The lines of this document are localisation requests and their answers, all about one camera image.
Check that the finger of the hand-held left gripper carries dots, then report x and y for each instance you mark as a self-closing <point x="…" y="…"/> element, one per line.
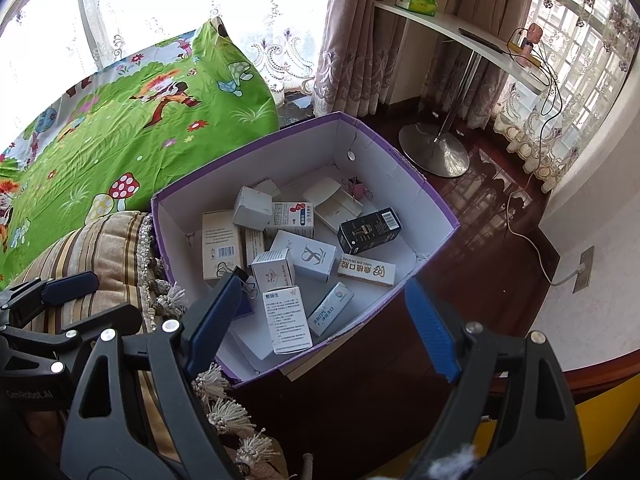
<point x="100" y="317"/>
<point x="70" y="287"/>

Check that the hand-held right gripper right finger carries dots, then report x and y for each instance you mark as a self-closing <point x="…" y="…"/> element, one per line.
<point x="430" y="330"/>

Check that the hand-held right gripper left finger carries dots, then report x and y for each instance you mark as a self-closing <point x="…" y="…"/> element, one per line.
<point x="215" y="315"/>

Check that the black binder clip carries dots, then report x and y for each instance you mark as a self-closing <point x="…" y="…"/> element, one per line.
<point x="235" y="274"/>

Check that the large beige box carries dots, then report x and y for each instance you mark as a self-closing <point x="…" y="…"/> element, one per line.
<point x="220" y="242"/>

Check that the tall white text box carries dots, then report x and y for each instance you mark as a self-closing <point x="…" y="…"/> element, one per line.
<point x="287" y="320"/>

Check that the white box small logo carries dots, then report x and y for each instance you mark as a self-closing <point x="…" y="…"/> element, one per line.
<point x="272" y="270"/>

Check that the narrow white box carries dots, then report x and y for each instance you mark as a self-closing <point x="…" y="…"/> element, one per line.
<point x="254" y="245"/>

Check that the white and tan box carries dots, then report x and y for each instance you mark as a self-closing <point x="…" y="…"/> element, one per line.
<point x="367" y="271"/>

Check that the blue and white medicine box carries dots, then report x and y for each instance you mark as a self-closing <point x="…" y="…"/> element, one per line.
<point x="331" y="309"/>

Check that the white box large grey logo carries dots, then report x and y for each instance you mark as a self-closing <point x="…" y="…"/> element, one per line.
<point x="307" y="257"/>

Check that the plain white box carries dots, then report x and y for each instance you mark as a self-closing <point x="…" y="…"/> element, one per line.
<point x="267" y="187"/>
<point x="252" y="207"/>

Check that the black box with barcode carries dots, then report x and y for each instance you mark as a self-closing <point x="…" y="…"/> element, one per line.
<point x="370" y="230"/>

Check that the white box red blue print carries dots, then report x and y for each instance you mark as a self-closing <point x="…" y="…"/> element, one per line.
<point x="295" y="217"/>

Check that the pink binder clip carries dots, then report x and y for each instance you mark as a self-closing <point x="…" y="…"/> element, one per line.
<point x="357" y="189"/>

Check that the white plastic holder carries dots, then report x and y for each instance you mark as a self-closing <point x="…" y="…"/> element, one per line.
<point x="330" y="205"/>

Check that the purple cardboard box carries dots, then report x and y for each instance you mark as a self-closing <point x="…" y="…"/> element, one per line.
<point x="380" y="170"/>

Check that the striped tasselled cushion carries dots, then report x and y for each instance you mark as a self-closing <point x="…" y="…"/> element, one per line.
<point x="115" y="255"/>

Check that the white fluff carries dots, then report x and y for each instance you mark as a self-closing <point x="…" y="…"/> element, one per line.
<point x="455" y="460"/>

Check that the green cartoon printed blanket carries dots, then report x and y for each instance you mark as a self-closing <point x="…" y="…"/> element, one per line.
<point x="125" y="125"/>

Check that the yellow object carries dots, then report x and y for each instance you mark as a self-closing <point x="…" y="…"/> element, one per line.
<point x="610" y="425"/>

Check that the floral lace curtain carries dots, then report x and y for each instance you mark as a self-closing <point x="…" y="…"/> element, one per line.
<point x="565" y="85"/>

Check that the dark phone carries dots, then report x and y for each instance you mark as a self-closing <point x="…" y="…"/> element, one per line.
<point x="480" y="40"/>

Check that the small pink fan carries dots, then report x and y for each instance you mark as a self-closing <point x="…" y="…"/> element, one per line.
<point x="527" y="45"/>

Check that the white lace curtain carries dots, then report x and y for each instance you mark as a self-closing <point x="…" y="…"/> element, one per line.
<point x="175" y="5"/>

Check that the mauve patterned curtain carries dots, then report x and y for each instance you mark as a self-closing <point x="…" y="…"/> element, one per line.
<point x="360" y="35"/>

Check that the white side table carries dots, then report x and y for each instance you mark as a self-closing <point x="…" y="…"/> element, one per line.
<point x="450" y="22"/>

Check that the green tissue pack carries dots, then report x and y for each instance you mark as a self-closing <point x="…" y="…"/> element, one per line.
<point x="417" y="1"/>

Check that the wall socket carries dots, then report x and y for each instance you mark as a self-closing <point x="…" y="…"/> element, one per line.
<point x="584" y="267"/>

